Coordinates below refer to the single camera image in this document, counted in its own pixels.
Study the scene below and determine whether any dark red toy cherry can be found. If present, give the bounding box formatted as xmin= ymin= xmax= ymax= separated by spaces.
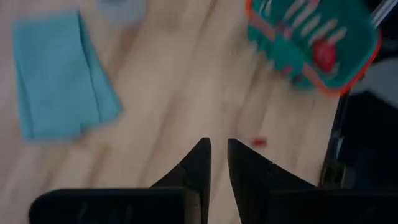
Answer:
xmin=251 ymin=136 xmax=268 ymax=148

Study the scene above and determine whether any teal basket with orange handles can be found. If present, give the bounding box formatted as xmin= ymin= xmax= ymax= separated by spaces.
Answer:
xmin=245 ymin=0 xmax=382 ymax=96

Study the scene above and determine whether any red toy pepper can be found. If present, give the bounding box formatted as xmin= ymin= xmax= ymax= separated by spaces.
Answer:
xmin=312 ymin=39 xmax=337 ymax=73

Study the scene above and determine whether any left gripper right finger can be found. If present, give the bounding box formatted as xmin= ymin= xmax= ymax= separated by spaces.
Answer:
xmin=227 ymin=138 xmax=317 ymax=224

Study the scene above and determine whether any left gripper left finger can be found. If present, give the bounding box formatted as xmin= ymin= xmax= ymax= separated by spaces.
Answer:
xmin=150 ymin=137 xmax=213 ymax=224

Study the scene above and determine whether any light blue folded cloth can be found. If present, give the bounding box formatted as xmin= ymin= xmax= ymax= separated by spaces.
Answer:
xmin=11 ymin=11 xmax=123 ymax=142

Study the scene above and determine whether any silver aluminium bar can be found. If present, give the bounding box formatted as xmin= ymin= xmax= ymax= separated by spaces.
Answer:
xmin=369 ymin=0 xmax=398 ymax=27

